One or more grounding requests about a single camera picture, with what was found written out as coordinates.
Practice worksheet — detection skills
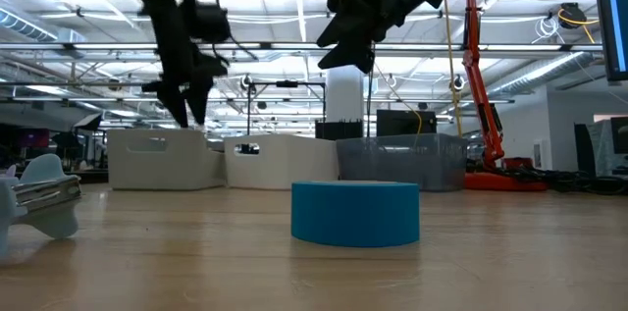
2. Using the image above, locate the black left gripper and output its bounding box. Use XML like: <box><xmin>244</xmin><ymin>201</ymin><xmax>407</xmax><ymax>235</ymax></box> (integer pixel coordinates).
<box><xmin>141</xmin><ymin>1</ymin><xmax>230</xmax><ymax>129</ymax></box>

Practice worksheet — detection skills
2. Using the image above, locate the blue tape roll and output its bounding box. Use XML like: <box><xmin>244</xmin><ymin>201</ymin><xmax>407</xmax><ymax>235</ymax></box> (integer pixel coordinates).
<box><xmin>290</xmin><ymin>180</ymin><xmax>422</xmax><ymax>248</ymax></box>

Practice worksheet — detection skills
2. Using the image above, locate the light grey plastic bin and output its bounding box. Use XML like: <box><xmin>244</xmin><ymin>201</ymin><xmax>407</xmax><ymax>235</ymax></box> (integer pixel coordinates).
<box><xmin>106</xmin><ymin>128</ymin><xmax>227</xmax><ymax>191</ymax></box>

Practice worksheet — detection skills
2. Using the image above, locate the low black background display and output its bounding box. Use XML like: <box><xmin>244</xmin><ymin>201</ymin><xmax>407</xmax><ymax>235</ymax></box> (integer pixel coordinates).
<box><xmin>315</xmin><ymin>119</ymin><xmax>365</xmax><ymax>141</ymax></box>

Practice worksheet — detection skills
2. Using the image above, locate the wide black background display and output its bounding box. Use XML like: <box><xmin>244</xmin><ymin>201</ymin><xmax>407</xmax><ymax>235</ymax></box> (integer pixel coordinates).
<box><xmin>376</xmin><ymin>108</ymin><xmax>438</xmax><ymax>137</ymax></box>

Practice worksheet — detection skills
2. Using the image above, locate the white plastic bin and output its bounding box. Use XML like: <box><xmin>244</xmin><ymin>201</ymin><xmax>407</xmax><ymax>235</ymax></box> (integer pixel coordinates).
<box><xmin>224</xmin><ymin>133</ymin><xmax>340</xmax><ymax>190</ymax></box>

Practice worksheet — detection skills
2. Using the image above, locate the dark translucent plastic bin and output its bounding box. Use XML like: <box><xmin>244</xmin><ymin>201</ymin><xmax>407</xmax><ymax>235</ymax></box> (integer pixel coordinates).
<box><xmin>336</xmin><ymin>132</ymin><xmax>468</xmax><ymax>192</ymax></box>

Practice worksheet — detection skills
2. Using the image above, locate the red desk lamp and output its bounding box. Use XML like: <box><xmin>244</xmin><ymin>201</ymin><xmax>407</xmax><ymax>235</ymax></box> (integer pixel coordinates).
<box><xmin>463</xmin><ymin>0</ymin><xmax>549</xmax><ymax>192</ymax></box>

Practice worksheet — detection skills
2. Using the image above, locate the black computer monitor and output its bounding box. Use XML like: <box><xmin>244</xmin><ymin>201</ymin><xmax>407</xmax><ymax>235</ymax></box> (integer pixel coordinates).
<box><xmin>592</xmin><ymin>0</ymin><xmax>628</xmax><ymax>81</ymax></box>

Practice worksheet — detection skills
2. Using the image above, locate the black tube frame stand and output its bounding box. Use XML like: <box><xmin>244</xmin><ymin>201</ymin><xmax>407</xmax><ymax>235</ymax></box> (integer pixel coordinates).
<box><xmin>246</xmin><ymin>79</ymin><xmax>328</xmax><ymax>134</ymax></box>

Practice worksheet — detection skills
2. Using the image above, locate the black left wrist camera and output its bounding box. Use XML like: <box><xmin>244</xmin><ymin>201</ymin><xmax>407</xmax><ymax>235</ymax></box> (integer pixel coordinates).
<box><xmin>194</xmin><ymin>3</ymin><xmax>232</xmax><ymax>43</ymax></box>

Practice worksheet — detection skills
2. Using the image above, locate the black ceiling cable reel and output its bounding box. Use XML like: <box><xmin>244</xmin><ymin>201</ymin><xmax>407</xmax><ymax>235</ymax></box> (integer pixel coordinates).
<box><xmin>557</xmin><ymin>1</ymin><xmax>589</xmax><ymax>30</ymax></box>

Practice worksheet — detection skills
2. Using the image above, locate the black floor cable bundle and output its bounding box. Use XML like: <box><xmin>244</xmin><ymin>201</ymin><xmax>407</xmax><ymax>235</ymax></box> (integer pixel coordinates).
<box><xmin>490</xmin><ymin>164</ymin><xmax>628</xmax><ymax>197</ymax></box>

